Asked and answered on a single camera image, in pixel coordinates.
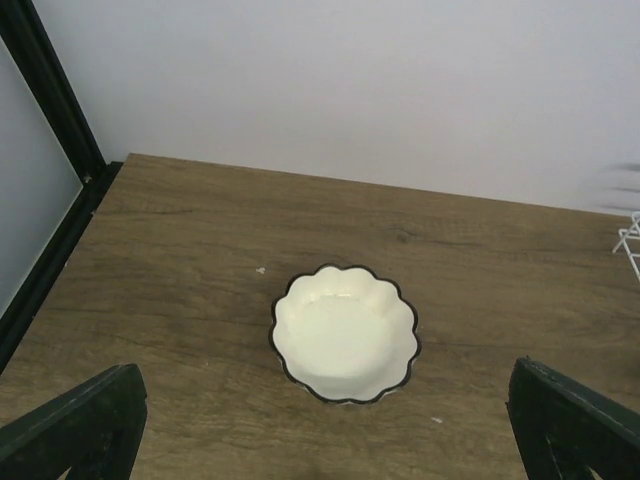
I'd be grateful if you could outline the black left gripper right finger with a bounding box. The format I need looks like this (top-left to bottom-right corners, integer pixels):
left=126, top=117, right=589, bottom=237
left=506, top=357, right=639, bottom=479

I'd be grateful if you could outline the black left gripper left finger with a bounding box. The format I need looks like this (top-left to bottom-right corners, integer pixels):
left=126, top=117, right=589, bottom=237
left=1, top=364, right=148, bottom=479

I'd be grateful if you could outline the white scalloped bowl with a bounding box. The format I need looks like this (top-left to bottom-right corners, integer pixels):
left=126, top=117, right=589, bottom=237
left=268, top=264, right=421, bottom=405

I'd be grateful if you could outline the white wire dish rack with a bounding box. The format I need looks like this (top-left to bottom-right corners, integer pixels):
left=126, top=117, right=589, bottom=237
left=612, top=211, right=640, bottom=281

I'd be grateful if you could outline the black frame post left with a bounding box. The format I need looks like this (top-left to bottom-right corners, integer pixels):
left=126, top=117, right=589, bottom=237
left=1, top=1, right=122, bottom=365

